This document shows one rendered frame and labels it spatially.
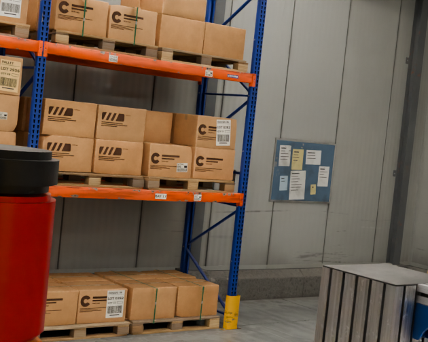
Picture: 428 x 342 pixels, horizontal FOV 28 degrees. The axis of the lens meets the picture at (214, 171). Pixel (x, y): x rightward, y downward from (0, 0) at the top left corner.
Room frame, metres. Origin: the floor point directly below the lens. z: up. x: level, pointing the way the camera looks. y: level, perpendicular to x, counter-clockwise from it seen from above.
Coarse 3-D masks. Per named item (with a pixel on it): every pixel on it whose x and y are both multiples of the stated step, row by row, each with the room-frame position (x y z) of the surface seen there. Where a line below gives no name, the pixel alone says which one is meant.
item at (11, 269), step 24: (0, 216) 0.29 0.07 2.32; (24, 216) 0.30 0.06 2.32; (48, 216) 0.31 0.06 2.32; (0, 240) 0.29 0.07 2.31; (24, 240) 0.30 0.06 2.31; (48, 240) 0.31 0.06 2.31; (0, 264) 0.29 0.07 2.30; (24, 264) 0.30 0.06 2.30; (48, 264) 0.31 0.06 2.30; (0, 288) 0.29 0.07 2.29; (24, 288) 0.30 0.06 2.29; (0, 312) 0.29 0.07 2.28; (24, 312) 0.30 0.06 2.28; (0, 336) 0.29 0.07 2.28; (24, 336) 0.30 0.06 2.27
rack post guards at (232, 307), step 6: (228, 300) 9.87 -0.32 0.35; (234, 300) 9.89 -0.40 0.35; (228, 306) 9.87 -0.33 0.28; (234, 306) 9.90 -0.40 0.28; (228, 312) 9.87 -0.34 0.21; (234, 312) 9.90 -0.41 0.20; (228, 318) 9.87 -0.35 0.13; (234, 318) 9.91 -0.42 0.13; (228, 324) 9.86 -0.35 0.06; (234, 324) 9.92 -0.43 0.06
